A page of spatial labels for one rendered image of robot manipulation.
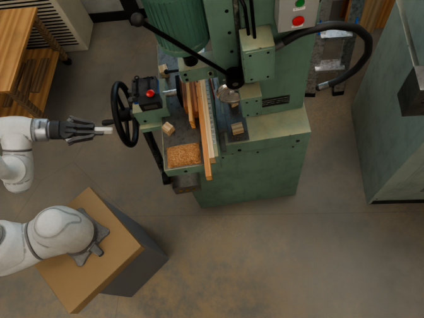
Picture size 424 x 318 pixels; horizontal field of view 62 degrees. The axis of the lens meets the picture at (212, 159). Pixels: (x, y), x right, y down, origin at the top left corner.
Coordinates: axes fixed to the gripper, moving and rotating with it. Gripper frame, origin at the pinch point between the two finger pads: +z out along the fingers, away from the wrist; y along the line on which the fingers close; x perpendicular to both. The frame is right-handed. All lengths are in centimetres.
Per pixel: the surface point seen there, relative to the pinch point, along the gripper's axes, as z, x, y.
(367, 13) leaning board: 162, 11, 95
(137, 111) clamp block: 13.0, -13.9, 0.3
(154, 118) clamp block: 19.9, -9.8, -0.1
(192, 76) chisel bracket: 32.4, -28.5, 6.7
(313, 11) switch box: 55, -74, -7
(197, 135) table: 35.1, -15.6, -10.8
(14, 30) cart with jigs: -59, 59, 105
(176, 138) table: 27.3, -12.8, -10.4
